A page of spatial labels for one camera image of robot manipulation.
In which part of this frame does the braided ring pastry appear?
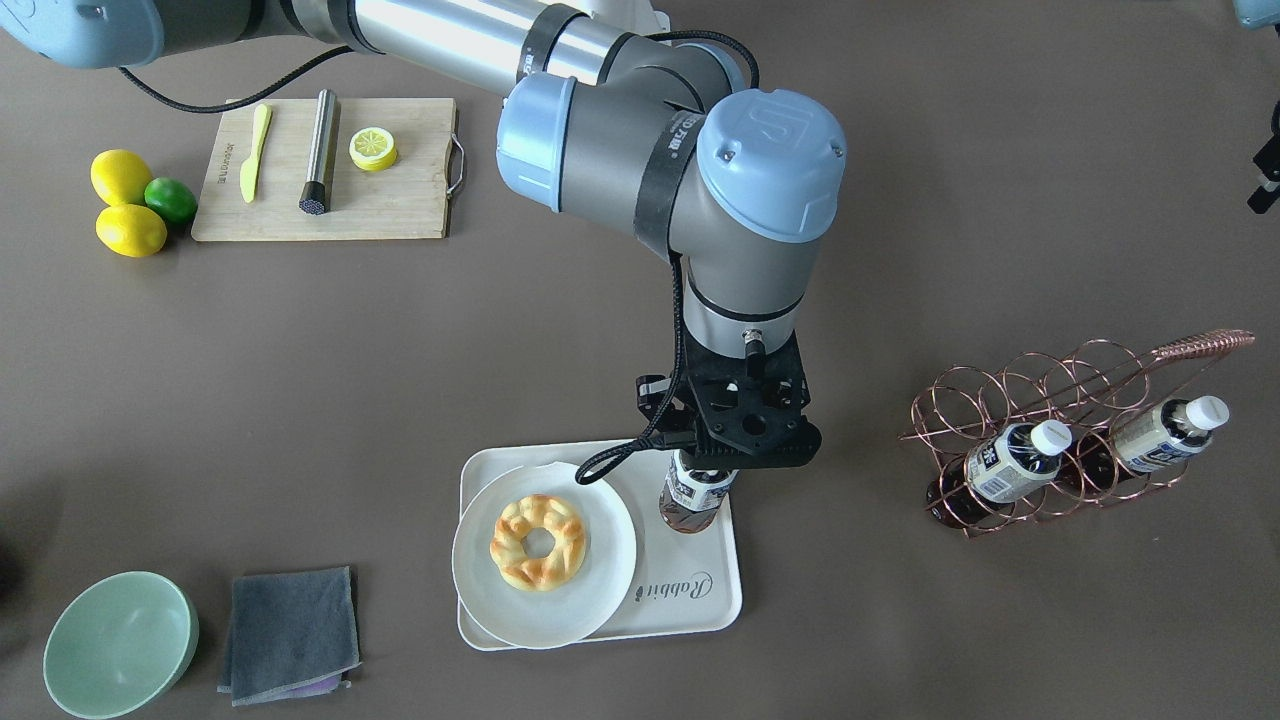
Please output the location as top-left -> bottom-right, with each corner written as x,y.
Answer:
489,495 -> 588,592

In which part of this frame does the cream serving tray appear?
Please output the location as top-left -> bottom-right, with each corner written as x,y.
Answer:
454,441 -> 742,651

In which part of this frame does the outer tea bottle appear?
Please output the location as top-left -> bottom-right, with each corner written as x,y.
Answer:
1059,395 -> 1230,497

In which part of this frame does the copper wire bottle rack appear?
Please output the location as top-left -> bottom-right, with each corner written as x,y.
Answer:
908,329 -> 1254,537

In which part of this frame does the steel muddler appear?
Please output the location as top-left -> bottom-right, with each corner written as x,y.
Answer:
298,88 -> 340,217

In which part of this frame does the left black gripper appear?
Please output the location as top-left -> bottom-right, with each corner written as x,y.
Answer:
1247,133 -> 1279,215

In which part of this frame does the upper yellow lemon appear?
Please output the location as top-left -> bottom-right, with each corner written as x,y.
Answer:
90,149 -> 154,206

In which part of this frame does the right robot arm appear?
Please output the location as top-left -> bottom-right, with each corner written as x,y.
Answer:
3,1 -> 846,484

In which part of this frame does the half lemon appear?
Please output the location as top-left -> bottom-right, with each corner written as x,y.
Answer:
348,126 -> 399,172

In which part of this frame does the lower yellow lemon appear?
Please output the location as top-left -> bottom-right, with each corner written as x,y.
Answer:
95,204 -> 169,258

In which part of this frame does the green lime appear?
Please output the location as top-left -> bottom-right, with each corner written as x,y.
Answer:
143,177 -> 198,225

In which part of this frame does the white plate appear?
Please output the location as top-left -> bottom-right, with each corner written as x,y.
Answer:
452,462 -> 637,650

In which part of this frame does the green ceramic bowl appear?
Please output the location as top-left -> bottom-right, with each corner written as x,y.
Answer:
44,571 -> 200,719

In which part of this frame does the middle tea bottle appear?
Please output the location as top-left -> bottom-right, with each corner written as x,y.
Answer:
925,419 -> 1073,529

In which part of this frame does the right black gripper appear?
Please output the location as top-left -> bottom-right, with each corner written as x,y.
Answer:
636,331 -> 822,470

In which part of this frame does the bamboo cutting board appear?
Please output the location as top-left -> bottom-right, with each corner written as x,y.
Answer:
191,97 -> 457,242

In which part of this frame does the yellow plastic knife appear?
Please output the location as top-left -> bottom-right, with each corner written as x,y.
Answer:
239,102 -> 274,204

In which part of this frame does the grey folded cloth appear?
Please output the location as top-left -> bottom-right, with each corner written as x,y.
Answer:
218,566 -> 362,707

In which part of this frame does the yellow lemon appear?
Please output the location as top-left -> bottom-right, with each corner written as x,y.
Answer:
90,149 -> 154,206
95,204 -> 169,258

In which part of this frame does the tea bottle white cap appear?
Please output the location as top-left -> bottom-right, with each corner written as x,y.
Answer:
659,450 -> 739,534

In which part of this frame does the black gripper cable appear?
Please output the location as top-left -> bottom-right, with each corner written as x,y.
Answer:
118,29 -> 762,487

